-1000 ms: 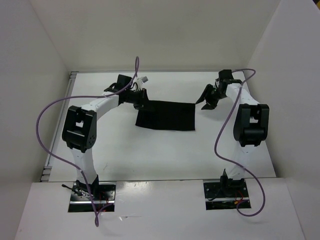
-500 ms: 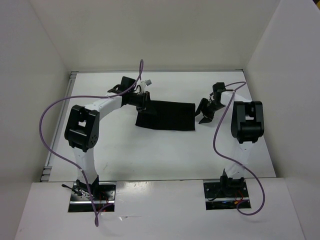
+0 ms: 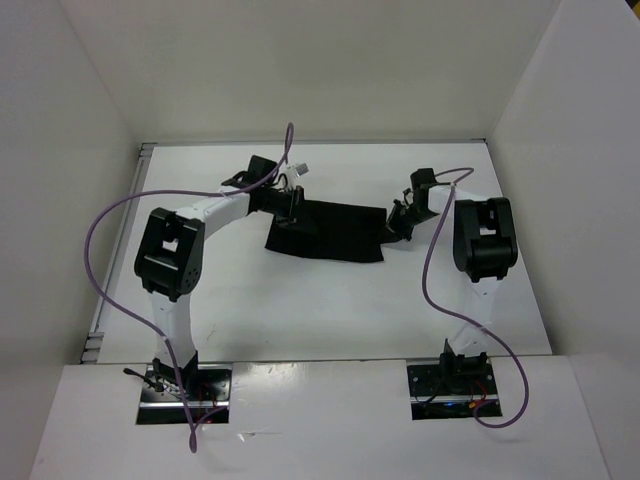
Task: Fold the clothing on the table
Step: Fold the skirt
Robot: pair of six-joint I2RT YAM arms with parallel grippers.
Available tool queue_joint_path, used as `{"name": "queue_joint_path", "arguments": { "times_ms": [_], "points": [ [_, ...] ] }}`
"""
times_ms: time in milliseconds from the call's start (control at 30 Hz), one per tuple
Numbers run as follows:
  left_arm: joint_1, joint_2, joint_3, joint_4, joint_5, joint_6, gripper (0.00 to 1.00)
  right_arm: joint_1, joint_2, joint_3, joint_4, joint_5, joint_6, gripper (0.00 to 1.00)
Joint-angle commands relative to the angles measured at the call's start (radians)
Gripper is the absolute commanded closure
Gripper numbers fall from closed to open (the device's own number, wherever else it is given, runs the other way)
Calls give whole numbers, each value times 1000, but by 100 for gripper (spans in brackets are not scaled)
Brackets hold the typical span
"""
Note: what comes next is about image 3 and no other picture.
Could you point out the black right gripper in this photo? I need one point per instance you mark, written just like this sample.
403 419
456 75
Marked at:
393 223

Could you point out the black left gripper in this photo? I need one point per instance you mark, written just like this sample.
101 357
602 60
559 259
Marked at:
296 197

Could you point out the black skirt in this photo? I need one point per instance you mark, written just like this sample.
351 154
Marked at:
331 231

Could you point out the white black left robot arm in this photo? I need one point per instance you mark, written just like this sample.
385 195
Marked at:
169 262

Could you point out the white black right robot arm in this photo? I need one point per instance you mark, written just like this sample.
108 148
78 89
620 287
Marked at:
484 249

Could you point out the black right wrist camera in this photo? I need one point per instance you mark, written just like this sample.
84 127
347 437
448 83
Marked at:
422 178

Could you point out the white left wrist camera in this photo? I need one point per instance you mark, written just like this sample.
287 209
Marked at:
294 171

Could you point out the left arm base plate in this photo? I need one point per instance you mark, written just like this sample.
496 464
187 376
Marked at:
208 399

